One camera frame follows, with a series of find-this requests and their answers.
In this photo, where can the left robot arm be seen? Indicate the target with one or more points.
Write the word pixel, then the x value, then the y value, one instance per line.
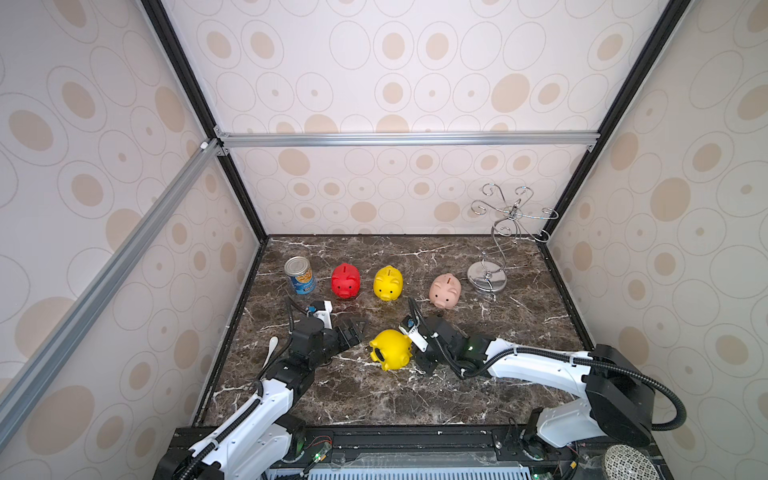
pixel 261 432

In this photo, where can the red piggy bank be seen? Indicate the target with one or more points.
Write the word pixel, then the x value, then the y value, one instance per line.
pixel 346 281

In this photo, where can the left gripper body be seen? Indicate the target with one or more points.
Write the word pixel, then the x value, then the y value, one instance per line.
pixel 332 344

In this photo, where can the yellow piggy bank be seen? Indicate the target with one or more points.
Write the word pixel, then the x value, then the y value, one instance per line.
pixel 388 283
pixel 391 350

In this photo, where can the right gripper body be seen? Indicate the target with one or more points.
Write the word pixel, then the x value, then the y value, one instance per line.
pixel 430 345

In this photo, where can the yellow piggy bank back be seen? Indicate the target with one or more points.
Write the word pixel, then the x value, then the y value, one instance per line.
pixel 388 283

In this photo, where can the yellow piggy bank front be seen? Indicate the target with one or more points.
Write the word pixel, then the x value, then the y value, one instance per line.
pixel 391 350

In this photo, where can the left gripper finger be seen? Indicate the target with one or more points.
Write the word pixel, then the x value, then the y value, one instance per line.
pixel 352 324
pixel 354 338

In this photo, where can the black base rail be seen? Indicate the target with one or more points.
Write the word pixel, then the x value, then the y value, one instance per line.
pixel 427 452

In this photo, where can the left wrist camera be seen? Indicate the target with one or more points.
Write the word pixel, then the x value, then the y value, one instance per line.
pixel 321 310

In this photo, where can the diagonal aluminium rail left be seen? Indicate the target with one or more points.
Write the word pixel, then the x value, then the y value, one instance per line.
pixel 48 360

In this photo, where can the chrome wire hook stand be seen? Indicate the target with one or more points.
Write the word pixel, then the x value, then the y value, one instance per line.
pixel 490 276

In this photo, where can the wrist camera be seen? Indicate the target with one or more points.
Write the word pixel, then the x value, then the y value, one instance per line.
pixel 321 310
pixel 410 327

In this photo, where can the blue labelled tin can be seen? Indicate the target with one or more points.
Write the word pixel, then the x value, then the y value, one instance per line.
pixel 300 273

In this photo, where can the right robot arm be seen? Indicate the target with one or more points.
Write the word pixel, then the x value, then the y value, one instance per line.
pixel 612 398

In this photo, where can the pink piggy bank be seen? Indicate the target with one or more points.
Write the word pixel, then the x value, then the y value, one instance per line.
pixel 445 291

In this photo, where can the perforated metal mesh dome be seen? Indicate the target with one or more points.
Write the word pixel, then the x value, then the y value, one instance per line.
pixel 622 462

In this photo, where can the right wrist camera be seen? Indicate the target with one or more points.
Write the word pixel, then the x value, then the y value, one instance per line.
pixel 410 327

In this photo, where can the horizontal aluminium rail back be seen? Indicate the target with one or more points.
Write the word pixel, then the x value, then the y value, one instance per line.
pixel 226 140

